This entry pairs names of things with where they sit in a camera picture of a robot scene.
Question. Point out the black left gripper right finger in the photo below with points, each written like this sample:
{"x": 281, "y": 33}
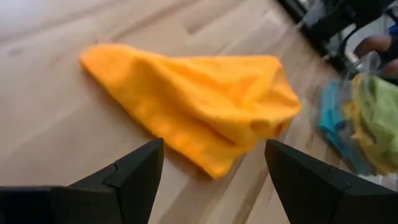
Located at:
{"x": 311, "y": 199}

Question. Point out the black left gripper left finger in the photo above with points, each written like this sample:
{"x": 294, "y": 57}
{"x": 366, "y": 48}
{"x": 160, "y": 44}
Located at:
{"x": 124, "y": 193}

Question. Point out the teal microfiber towel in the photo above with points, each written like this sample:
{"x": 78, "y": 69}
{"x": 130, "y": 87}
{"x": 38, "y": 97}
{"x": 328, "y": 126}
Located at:
{"x": 332, "y": 121}

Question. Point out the yellow microfiber towel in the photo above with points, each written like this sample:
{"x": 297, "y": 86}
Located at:
{"x": 354, "y": 130}

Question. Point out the green microfiber towel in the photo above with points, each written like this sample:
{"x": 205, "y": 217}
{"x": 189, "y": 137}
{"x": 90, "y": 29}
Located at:
{"x": 382, "y": 118}

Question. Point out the orange microfiber towel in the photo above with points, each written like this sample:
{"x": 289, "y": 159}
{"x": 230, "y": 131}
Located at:
{"x": 202, "y": 102}

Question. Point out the person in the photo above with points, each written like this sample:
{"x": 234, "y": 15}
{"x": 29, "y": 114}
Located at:
{"x": 373, "y": 45}

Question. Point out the black aluminium rig frame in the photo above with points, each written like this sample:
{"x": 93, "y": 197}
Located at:
{"x": 298, "y": 14}

